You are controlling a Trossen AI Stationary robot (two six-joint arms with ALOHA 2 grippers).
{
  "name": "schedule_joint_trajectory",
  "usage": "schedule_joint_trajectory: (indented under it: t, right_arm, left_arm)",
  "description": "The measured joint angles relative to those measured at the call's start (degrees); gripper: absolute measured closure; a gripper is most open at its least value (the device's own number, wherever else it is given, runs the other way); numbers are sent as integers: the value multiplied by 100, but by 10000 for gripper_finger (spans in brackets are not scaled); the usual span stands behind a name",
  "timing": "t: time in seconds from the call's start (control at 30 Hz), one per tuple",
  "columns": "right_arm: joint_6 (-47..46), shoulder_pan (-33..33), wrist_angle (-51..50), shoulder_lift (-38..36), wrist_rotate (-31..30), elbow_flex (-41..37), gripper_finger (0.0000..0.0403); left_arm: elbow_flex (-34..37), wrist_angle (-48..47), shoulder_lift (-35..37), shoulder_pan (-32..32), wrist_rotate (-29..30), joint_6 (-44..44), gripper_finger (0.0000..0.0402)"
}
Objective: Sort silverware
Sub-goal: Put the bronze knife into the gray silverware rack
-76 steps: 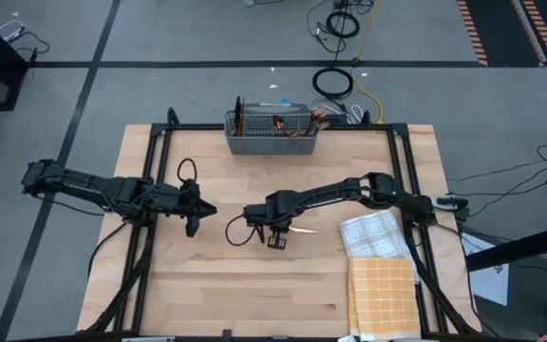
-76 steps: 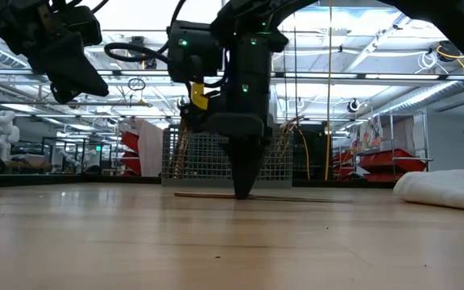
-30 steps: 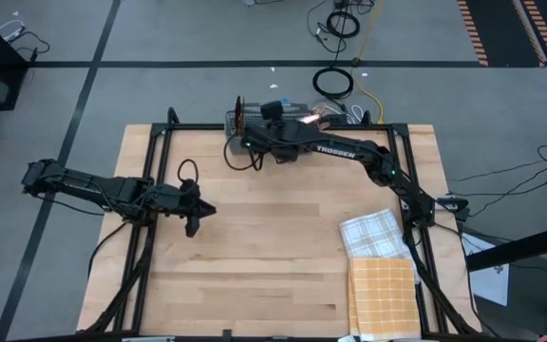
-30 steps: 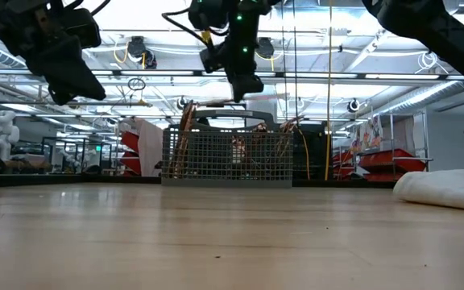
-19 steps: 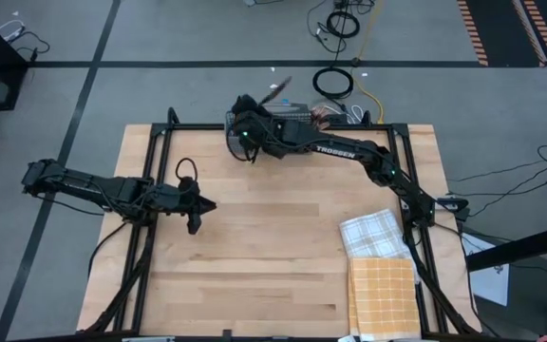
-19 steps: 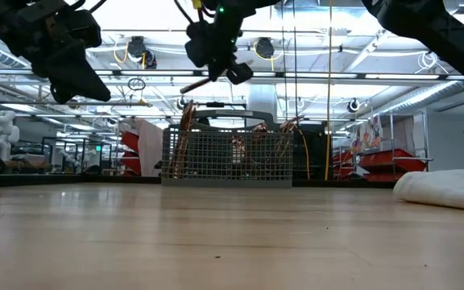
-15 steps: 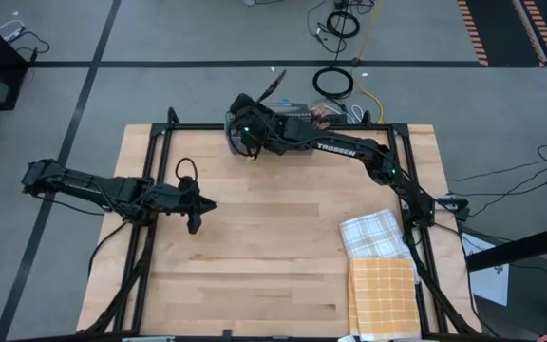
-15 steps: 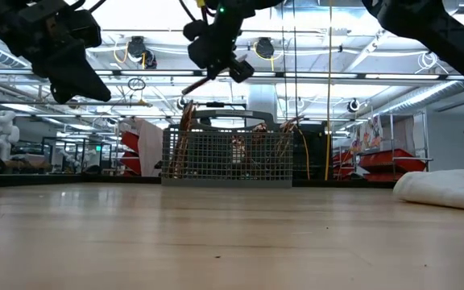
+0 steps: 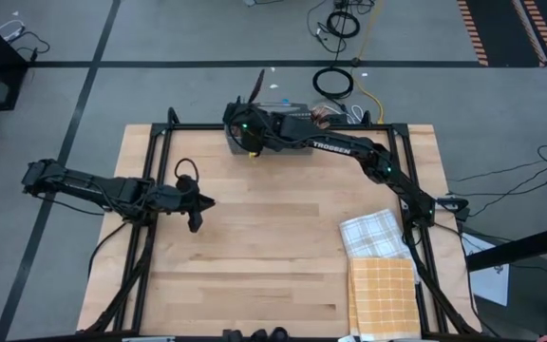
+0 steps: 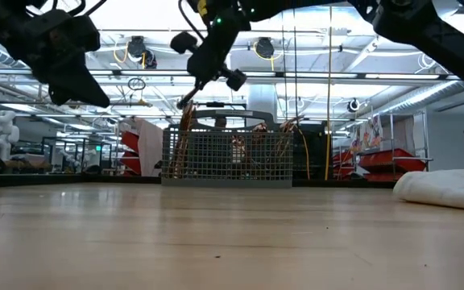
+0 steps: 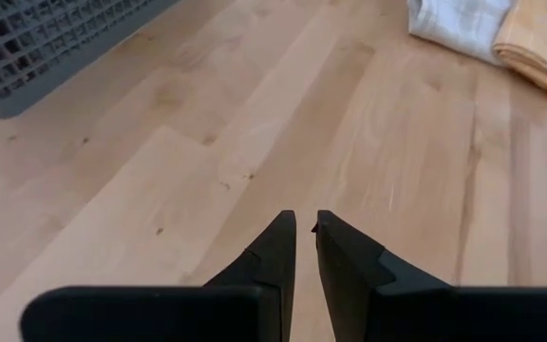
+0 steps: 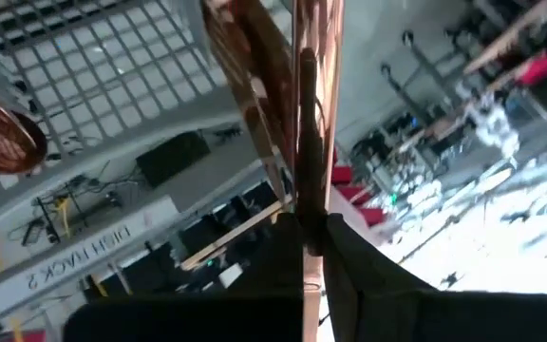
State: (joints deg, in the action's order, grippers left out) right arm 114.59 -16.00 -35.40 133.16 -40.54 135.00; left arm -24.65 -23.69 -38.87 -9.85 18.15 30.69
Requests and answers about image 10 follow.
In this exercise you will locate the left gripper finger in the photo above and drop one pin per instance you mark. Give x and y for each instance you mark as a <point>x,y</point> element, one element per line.
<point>83,90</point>

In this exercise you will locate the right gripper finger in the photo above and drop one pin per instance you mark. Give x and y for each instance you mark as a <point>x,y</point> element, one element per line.
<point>212,76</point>
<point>199,72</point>

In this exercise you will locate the copper spoon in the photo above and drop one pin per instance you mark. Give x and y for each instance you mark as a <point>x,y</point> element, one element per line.
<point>261,128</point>
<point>238,150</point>

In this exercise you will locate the copper fork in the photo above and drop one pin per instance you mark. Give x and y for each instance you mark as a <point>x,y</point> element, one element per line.
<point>290,124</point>

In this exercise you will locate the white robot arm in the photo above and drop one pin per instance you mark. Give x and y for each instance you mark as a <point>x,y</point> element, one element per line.
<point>2,133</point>

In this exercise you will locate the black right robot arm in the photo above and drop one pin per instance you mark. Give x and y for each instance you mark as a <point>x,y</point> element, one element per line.
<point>437,36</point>

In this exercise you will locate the red plastic storage bin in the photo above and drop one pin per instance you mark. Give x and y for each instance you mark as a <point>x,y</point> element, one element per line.
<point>132,165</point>
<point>393,159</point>
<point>377,177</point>
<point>129,142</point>

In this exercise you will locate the grey plastic cutlery basket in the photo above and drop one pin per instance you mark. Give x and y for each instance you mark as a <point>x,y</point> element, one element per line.
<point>216,161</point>

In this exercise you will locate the white hanging sheet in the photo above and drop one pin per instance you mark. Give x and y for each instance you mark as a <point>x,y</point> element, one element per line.
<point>149,149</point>

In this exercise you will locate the colourful poster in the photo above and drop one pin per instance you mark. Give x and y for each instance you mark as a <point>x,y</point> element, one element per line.
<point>367,135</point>

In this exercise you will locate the white plaid dish towel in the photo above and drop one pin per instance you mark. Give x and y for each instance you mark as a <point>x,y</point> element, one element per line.
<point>449,189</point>

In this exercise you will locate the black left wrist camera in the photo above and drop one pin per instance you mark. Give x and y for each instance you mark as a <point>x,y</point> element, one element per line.
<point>60,30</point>

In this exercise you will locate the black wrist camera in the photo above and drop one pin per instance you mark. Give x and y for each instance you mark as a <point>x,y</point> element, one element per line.
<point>60,30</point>
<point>228,14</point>

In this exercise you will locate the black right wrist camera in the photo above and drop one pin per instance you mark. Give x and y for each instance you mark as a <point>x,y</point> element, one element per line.
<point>228,14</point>

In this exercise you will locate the black aluminium table frame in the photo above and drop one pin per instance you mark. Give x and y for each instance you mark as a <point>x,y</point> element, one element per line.
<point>55,180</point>

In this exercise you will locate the silver ventilation duct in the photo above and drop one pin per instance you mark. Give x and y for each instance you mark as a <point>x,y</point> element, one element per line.
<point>417,98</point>

